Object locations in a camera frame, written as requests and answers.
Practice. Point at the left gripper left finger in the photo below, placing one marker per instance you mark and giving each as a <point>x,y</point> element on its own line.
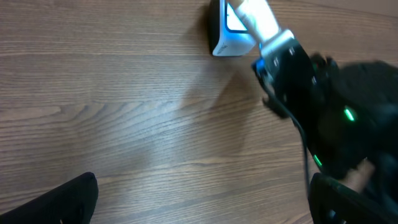
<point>69,203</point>

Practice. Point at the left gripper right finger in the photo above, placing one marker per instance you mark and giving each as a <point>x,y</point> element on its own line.
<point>333,202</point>

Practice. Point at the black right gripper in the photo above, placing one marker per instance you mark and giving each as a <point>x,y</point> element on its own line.
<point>288,74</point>

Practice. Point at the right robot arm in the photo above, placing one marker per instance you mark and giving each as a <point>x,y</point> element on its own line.
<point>345,115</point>

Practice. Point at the white barcode scanner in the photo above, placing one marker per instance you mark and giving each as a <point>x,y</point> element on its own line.
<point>227,36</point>

